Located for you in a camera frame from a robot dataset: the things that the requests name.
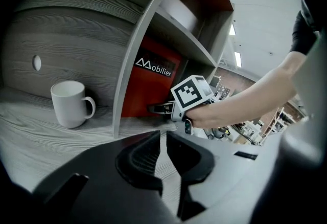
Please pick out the person's black clothing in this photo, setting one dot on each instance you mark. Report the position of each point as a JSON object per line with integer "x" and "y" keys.
{"x": 306, "y": 26}

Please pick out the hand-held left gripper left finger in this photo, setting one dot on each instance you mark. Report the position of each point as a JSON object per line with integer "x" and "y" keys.
{"x": 138, "y": 164}

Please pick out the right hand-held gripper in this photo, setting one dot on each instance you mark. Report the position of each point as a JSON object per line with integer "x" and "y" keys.
{"x": 189, "y": 92}

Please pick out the ceiling light panel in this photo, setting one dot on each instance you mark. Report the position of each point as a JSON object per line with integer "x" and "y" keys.
{"x": 238, "y": 59}
{"x": 232, "y": 30}

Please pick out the person's right forearm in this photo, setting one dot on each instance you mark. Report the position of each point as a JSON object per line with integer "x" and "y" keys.
{"x": 255, "y": 97}

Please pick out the white ceramic mug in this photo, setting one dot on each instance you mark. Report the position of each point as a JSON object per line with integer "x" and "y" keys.
{"x": 67, "y": 105}

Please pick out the red hardcover book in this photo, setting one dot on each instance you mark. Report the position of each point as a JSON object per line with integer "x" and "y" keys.
{"x": 150, "y": 90}

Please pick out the grey wooden desk with shelves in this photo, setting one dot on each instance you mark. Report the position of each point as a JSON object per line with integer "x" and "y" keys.
{"x": 76, "y": 33}

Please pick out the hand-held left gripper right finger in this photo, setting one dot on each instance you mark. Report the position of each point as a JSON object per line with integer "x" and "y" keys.
{"x": 191, "y": 164}

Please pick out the person's right hand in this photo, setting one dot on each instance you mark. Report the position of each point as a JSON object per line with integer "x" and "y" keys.
{"x": 207, "y": 116}

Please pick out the grey wood-grain table top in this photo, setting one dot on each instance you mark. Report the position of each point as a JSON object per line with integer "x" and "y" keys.
{"x": 38, "y": 136}

